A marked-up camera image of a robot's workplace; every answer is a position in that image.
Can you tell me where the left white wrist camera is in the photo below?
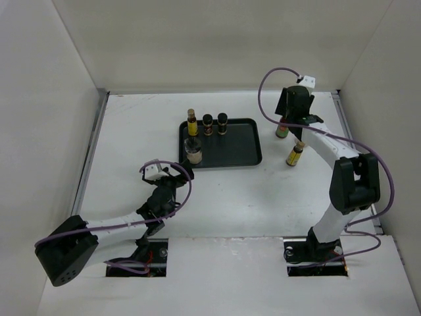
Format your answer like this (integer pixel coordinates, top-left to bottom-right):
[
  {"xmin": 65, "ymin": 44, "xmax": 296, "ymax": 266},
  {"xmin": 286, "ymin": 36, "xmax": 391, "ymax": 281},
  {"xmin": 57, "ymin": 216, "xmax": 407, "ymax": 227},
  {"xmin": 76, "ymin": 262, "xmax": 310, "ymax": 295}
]
[{"xmin": 143, "ymin": 159, "xmax": 168, "ymax": 181}]

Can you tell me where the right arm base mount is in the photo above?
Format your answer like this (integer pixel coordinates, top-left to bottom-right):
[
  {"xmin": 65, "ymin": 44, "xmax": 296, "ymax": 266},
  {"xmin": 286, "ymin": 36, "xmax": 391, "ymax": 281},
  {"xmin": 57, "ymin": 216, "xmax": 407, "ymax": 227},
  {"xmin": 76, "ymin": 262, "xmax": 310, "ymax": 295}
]
[{"xmin": 284, "ymin": 239, "xmax": 348, "ymax": 277}]

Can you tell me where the left aluminium table rail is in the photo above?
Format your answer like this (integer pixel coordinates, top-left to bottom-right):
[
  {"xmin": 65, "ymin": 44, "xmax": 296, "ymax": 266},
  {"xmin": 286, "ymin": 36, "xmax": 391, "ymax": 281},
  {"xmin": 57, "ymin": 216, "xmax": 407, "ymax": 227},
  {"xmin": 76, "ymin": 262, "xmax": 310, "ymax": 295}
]
[{"xmin": 68, "ymin": 88, "xmax": 110, "ymax": 217}]

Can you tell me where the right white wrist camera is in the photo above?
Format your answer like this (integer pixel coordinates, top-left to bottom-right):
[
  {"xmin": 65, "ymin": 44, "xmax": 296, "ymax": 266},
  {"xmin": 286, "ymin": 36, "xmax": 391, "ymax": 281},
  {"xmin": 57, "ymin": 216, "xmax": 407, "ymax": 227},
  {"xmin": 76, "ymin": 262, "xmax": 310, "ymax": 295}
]
[{"xmin": 297, "ymin": 75, "xmax": 316, "ymax": 91}]

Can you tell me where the right aluminium table rail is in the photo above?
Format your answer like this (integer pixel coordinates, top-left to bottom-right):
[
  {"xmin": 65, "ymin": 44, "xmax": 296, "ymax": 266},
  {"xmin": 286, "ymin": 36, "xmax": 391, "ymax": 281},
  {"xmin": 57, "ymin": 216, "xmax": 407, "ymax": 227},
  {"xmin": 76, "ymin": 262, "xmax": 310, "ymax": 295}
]
[{"xmin": 331, "ymin": 89, "xmax": 382, "ymax": 231}]

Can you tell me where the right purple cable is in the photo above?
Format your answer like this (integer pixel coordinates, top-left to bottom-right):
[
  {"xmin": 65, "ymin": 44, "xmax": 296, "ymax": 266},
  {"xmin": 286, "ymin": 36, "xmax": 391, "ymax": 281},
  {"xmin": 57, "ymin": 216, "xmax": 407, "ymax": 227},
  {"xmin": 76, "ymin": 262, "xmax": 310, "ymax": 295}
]
[{"xmin": 257, "ymin": 66, "xmax": 396, "ymax": 268}]

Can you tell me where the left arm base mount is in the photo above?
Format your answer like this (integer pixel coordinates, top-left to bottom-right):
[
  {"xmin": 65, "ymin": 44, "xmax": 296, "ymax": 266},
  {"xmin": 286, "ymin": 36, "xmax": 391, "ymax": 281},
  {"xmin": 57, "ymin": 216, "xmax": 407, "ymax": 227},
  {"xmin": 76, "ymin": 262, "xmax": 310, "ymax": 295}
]
[{"xmin": 105, "ymin": 238, "xmax": 169, "ymax": 278}]

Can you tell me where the aluminium table rail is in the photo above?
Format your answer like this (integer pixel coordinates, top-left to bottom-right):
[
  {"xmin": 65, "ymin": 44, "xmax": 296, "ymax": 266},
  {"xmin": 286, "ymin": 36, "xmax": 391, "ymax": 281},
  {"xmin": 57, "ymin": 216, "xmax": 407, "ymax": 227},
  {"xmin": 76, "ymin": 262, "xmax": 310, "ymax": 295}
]
[
  {"xmin": 331, "ymin": 89, "xmax": 382, "ymax": 231},
  {"xmin": 68, "ymin": 88, "xmax": 110, "ymax": 217}
]

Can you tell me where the black plastic tray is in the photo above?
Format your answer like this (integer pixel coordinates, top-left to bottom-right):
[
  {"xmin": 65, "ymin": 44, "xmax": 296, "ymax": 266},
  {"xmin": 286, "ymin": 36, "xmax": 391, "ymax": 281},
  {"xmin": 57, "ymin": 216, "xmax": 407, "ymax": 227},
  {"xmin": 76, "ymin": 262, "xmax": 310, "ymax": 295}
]
[{"xmin": 191, "ymin": 118, "xmax": 262, "ymax": 169}]

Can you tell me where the small brown spice jar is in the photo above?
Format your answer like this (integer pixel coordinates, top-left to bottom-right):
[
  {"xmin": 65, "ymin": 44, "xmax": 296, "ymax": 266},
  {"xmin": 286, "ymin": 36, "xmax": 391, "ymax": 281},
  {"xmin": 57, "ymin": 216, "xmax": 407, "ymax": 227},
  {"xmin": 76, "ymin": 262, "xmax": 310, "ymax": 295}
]
[{"xmin": 203, "ymin": 114, "xmax": 213, "ymax": 136}]

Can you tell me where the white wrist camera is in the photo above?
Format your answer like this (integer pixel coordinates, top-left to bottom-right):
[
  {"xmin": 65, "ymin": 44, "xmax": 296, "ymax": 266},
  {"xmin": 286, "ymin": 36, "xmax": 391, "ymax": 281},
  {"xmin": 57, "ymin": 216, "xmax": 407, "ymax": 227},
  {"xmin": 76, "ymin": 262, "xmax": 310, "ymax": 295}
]
[
  {"xmin": 297, "ymin": 75, "xmax": 316, "ymax": 91},
  {"xmin": 143, "ymin": 159, "xmax": 168, "ymax": 181}
]

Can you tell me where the tall green sauce bottle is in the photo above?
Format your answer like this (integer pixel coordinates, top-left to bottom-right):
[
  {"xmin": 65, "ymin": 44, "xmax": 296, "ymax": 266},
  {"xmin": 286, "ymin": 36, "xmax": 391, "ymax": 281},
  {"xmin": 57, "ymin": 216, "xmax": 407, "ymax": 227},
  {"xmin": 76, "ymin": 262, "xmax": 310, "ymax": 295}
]
[{"xmin": 276, "ymin": 117, "xmax": 289, "ymax": 139}]

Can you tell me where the purple cable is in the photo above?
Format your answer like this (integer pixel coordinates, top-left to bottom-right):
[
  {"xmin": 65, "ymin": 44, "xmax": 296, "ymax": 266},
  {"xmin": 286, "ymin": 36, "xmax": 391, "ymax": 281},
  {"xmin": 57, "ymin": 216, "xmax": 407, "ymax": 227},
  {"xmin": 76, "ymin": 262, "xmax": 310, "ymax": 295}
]
[
  {"xmin": 257, "ymin": 66, "xmax": 396, "ymax": 268},
  {"xmin": 34, "ymin": 160, "xmax": 193, "ymax": 275}
]

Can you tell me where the small dark spice jar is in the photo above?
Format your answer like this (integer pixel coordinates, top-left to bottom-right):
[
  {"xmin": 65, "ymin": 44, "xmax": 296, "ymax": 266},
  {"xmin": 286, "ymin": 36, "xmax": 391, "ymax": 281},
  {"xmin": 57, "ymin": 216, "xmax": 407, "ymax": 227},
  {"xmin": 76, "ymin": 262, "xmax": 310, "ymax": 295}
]
[{"xmin": 217, "ymin": 113, "xmax": 228, "ymax": 135}]

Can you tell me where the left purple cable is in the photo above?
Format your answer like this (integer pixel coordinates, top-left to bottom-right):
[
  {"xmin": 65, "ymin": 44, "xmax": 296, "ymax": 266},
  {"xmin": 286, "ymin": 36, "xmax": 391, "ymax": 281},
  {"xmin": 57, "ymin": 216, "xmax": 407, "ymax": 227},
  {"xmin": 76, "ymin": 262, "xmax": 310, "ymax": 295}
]
[{"xmin": 34, "ymin": 160, "xmax": 193, "ymax": 275}]

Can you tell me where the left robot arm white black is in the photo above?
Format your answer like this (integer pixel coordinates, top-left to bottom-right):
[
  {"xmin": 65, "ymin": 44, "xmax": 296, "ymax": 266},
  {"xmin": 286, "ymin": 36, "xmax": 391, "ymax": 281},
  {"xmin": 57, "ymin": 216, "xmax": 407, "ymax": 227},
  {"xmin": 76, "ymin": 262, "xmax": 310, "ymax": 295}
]
[{"xmin": 35, "ymin": 159, "xmax": 194, "ymax": 287}]

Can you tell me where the small yellow-label bottle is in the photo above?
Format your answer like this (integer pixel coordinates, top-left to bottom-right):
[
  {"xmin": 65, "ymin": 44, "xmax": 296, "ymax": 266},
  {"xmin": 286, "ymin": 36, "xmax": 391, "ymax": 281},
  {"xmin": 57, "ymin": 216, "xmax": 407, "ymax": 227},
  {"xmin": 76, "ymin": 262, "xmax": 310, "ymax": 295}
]
[
  {"xmin": 285, "ymin": 141, "xmax": 305, "ymax": 167},
  {"xmin": 187, "ymin": 109, "xmax": 199, "ymax": 137}
]

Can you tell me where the white shaker black cap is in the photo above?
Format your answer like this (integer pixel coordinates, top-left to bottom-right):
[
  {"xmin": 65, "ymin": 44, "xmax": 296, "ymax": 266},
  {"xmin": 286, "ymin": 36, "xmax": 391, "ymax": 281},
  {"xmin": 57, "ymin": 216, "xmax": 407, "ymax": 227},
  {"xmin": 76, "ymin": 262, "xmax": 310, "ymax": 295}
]
[{"xmin": 184, "ymin": 137, "xmax": 203, "ymax": 165}]

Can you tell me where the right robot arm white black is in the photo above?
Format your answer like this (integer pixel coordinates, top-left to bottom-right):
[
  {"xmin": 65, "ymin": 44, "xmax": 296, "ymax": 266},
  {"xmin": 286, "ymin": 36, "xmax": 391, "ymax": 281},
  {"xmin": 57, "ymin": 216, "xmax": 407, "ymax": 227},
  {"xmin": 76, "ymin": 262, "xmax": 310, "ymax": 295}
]
[{"xmin": 275, "ymin": 85, "xmax": 380, "ymax": 263}]

